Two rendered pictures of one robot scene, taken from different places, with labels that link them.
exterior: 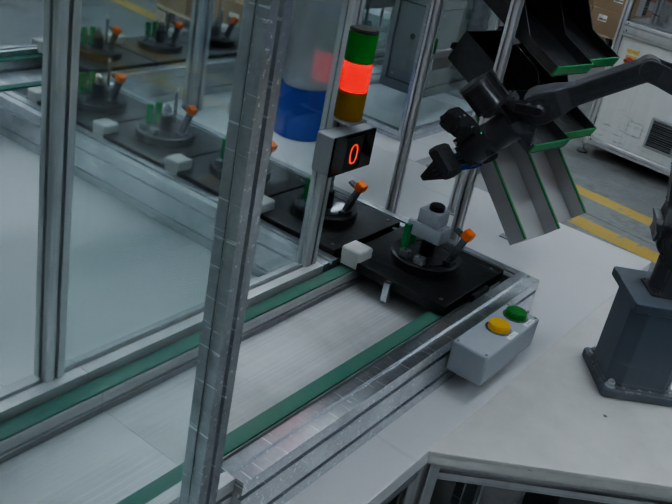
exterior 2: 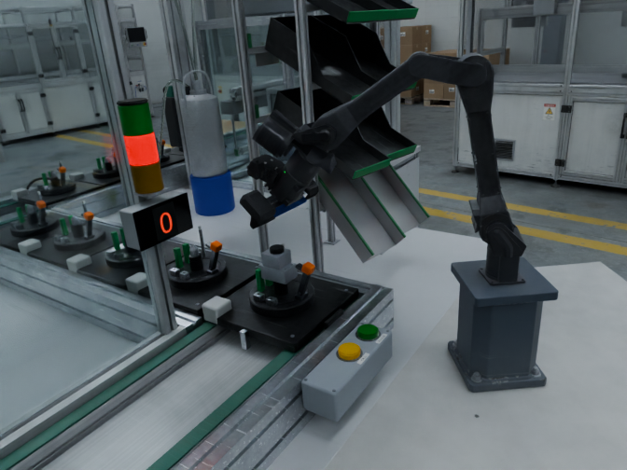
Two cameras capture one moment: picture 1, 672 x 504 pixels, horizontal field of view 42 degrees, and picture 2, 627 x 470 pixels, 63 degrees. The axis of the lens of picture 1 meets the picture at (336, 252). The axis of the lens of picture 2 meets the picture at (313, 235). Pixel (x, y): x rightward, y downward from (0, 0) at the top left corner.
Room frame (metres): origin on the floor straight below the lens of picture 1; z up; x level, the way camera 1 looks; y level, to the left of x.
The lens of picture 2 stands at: (0.59, -0.31, 1.51)
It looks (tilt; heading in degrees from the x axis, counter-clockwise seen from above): 22 degrees down; 3
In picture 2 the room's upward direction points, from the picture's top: 4 degrees counter-clockwise
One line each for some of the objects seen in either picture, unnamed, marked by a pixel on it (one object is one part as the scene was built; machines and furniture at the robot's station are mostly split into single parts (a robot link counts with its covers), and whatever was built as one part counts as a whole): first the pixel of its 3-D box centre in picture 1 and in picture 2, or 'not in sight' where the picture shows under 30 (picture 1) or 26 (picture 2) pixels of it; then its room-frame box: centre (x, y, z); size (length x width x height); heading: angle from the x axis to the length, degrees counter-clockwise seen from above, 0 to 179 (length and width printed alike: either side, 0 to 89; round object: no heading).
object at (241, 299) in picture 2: (422, 266); (283, 303); (1.54, -0.17, 0.96); 0.24 x 0.24 x 0.02; 58
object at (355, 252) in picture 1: (355, 255); (217, 310); (1.51, -0.04, 0.97); 0.05 x 0.05 x 0.04; 58
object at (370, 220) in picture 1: (326, 195); (195, 259); (1.68, 0.04, 1.01); 0.24 x 0.24 x 0.13; 58
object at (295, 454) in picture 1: (407, 372); (257, 428); (1.23, -0.16, 0.91); 0.89 x 0.06 x 0.11; 148
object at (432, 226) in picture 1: (429, 219); (274, 261); (1.55, -0.16, 1.06); 0.08 x 0.04 x 0.07; 58
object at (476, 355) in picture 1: (494, 342); (350, 366); (1.35, -0.31, 0.93); 0.21 x 0.07 x 0.06; 148
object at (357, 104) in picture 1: (350, 103); (146, 176); (1.44, 0.03, 1.28); 0.05 x 0.05 x 0.05
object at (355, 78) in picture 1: (355, 75); (141, 147); (1.44, 0.03, 1.33); 0.05 x 0.05 x 0.05
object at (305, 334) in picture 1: (316, 332); (173, 402); (1.30, 0.01, 0.91); 0.84 x 0.28 x 0.10; 148
